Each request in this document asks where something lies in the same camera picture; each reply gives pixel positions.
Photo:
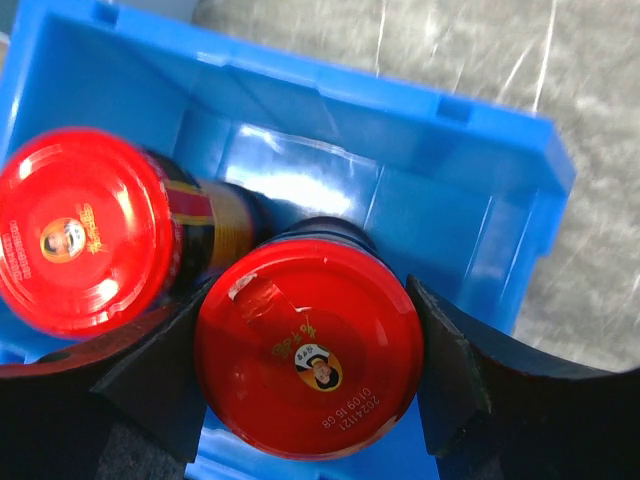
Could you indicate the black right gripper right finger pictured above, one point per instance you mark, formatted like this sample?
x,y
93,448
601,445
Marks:
x,y
493,407

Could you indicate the red-lid sauce jar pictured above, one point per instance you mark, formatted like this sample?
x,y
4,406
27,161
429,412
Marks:
x,y
309,347
96,231

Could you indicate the blue three-compartment plastic bin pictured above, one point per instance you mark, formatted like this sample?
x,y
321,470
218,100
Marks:
x,y
461,194

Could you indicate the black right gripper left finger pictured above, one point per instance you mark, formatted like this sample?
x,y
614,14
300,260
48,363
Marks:
x,y
123,405

